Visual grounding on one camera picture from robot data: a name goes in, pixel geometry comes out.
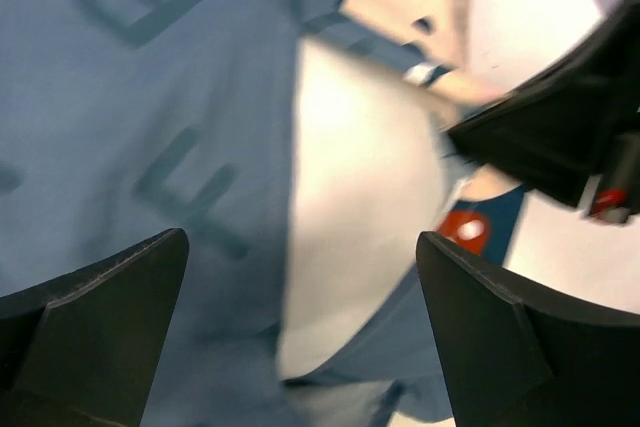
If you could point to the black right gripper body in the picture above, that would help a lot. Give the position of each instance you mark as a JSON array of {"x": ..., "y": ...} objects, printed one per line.
[{"x": 576, "y": 119}]

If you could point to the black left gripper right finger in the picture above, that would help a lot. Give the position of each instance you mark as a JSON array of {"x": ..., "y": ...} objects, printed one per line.
[{"x": 517, "y": 353}]

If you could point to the white pillow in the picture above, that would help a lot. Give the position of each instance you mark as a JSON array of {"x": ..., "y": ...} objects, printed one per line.
[{"x": 367, "y": 179}]

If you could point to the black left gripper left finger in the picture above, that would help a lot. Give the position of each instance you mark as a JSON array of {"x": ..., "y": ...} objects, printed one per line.
[{"x": 82, "y": 349}]

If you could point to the blue letter print pillowcase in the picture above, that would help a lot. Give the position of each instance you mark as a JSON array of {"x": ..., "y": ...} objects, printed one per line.
[{"x": 123, "y": 118}]

